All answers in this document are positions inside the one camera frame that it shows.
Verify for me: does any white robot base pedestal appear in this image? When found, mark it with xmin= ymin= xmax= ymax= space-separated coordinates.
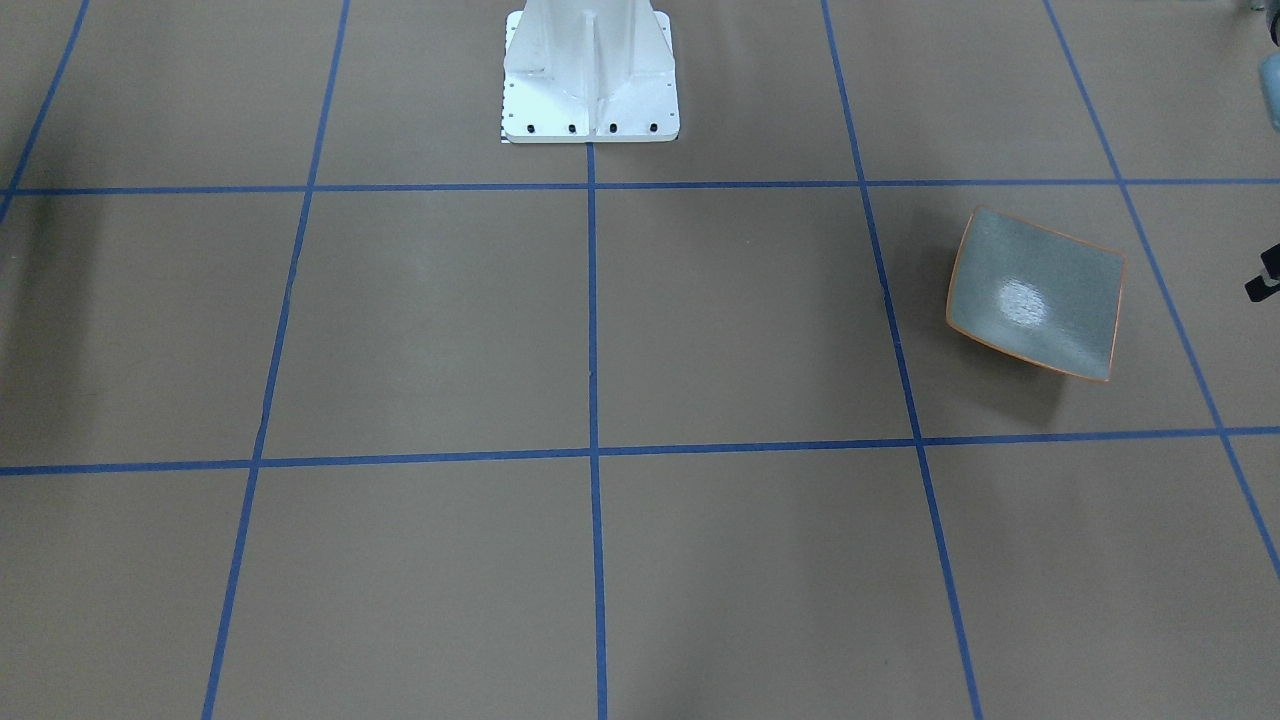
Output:
xmin=500 ymin=1 xmax=681 ymax=143

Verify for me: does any grey square plate orange rim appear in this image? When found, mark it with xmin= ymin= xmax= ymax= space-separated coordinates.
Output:
xmin=945 ymin=205 xmax=1126 ymax=383

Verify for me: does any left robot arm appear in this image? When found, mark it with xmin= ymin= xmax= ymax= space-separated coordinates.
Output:
xmin=1257 ymin=53 xmax=1280 ymax=133

